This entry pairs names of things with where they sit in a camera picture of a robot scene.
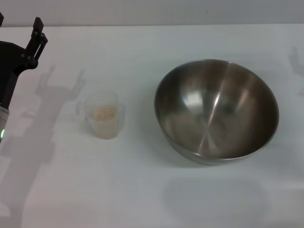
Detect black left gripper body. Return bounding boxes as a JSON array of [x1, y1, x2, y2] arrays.
[[0, 41, 38, 109]]

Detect stainless steel mixing bowl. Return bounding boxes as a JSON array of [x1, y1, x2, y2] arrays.
[[153, 58, 280, 166]]

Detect clear plastic measuring cup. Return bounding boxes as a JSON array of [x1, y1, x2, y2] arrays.
[[76, 92, 126, 140]]

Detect white rice grains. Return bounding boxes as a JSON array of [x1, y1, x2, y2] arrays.
[[91, 105, 118, 137]]

